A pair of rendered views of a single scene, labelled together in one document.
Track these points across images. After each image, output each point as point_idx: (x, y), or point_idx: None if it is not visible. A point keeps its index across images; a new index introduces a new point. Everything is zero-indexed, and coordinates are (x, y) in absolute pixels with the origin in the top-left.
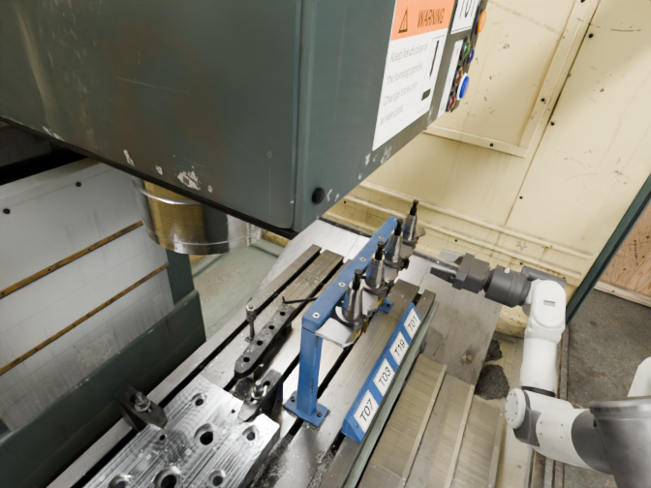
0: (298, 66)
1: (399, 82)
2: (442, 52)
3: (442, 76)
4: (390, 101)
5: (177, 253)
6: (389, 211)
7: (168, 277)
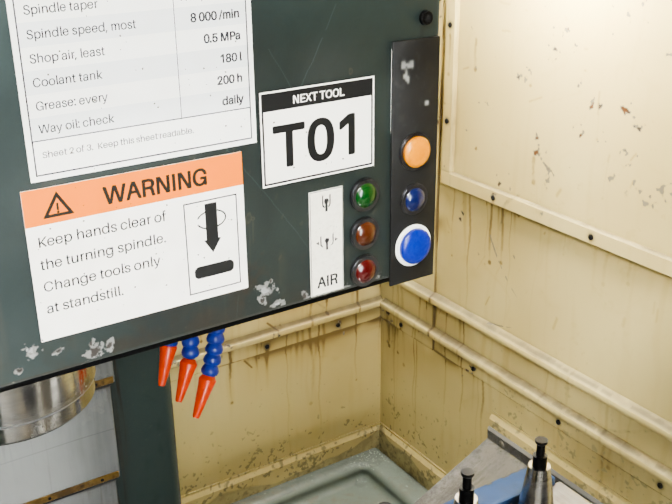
0: None
1: (86, 264)
2: (249, 213)
3: (281, 240)
4: (68, 285)
5: (151, 459)
6: (644, 462)
7: (117, 499)
